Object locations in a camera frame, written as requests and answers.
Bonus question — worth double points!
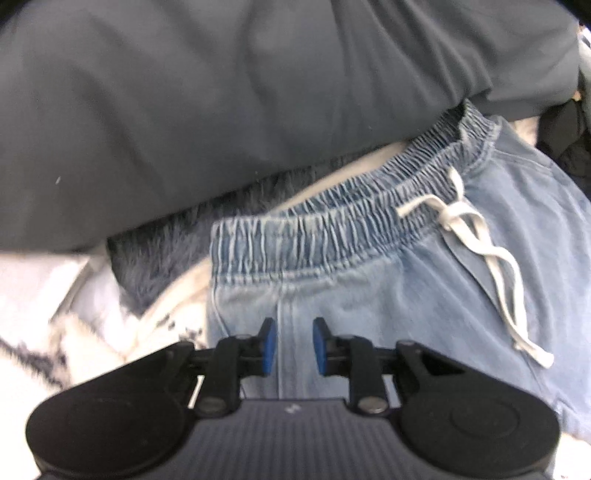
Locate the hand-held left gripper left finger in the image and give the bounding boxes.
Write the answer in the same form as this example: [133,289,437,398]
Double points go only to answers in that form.
[166,318,278,418]

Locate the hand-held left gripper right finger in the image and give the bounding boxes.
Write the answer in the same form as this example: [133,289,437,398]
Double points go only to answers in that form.
[312,318,465,415]

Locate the blue denim pants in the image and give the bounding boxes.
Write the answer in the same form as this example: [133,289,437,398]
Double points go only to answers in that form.
[206,99,591,444]

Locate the dark blue fuzzy cloth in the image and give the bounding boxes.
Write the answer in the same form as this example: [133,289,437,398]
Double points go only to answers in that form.
[107,157,334,315]

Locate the bear print bedsheet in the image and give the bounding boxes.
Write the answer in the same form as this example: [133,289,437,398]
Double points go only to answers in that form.
[143,115,543,324]

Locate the white patterned fuzzy blanket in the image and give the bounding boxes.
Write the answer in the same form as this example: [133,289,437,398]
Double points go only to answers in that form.
[0,251,208,480]

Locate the dark grey pillow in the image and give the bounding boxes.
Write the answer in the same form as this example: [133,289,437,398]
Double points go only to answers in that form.
[0,0,585,254]

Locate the black garment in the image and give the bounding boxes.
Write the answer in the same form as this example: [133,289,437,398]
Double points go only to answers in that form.
[538,99,591,204]

